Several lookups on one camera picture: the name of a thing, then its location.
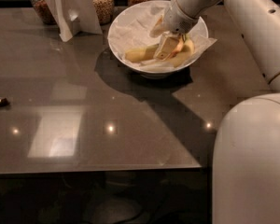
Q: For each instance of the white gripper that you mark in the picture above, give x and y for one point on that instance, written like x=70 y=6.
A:
x=176 y=20

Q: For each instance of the yellow banana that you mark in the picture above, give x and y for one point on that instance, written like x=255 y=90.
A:
x=138 y=55
x=183 y=51

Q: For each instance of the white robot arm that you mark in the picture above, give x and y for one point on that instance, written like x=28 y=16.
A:
x=246 y=156

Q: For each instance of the white ceramic bowl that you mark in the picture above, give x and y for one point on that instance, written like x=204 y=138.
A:
x=121 y=19

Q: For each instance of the white paper liner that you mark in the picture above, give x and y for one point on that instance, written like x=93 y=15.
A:
x=133 y=31

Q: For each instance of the middle glass jar of grains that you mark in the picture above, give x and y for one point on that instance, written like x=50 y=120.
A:
x=104 y=10

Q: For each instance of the white folded card stand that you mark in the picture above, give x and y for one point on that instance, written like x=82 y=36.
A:
x=74 y=16

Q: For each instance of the left glass jar of nuts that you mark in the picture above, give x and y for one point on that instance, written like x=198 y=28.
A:
x=42 y=10

